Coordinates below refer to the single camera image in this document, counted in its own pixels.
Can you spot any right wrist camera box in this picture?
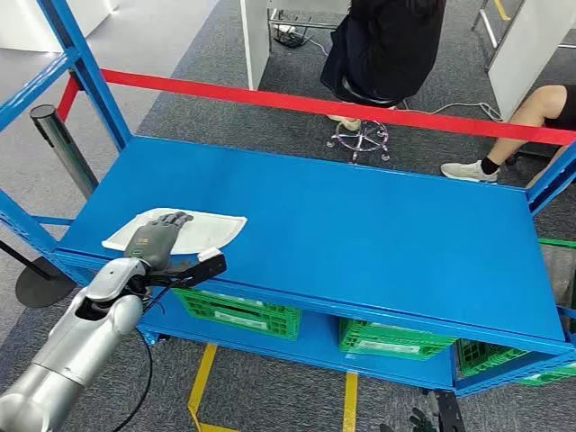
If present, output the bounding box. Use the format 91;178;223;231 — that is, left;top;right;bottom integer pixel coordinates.
436;390;467;432

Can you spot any person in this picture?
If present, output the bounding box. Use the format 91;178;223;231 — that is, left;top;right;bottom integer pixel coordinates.
320;0;447;132
441;83;576;186

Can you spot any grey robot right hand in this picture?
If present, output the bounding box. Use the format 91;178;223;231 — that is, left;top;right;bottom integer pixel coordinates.
406;407;437;432

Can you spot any red barrier belt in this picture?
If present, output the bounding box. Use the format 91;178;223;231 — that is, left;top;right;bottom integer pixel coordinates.
56;68;576;148

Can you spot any chrome stanchion post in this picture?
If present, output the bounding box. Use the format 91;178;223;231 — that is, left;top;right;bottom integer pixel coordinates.
29;103;99;201

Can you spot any black round stanchion base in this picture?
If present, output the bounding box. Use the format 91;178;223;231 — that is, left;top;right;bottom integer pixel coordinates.
0;239;78;310

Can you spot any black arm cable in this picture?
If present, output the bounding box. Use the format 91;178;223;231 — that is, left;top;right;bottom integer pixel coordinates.
112;333;154;432

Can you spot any green plastic crate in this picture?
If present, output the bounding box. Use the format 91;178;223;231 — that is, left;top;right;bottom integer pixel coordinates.
338;317;457;363
173;287;302;342
457;237;576;388

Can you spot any chrome base stool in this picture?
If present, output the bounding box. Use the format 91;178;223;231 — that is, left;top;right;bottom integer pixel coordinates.
327;74;402;163

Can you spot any white desk panel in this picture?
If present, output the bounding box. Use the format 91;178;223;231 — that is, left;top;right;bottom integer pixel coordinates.
488;0;576;121

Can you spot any white desk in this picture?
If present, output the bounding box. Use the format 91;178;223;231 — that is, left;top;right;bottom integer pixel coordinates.
239;0;271;91

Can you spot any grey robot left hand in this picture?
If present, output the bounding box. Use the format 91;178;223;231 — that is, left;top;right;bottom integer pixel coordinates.
124;211;195;273

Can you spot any blue metal shelf rack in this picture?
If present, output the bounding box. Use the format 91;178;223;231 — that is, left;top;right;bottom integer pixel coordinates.
0;0;576;400

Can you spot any white curved plastic part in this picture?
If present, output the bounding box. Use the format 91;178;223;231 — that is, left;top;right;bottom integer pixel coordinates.
101;207;248;257

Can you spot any under-desk wire tray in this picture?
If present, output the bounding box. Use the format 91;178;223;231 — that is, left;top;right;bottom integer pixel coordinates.
268;8;350;49

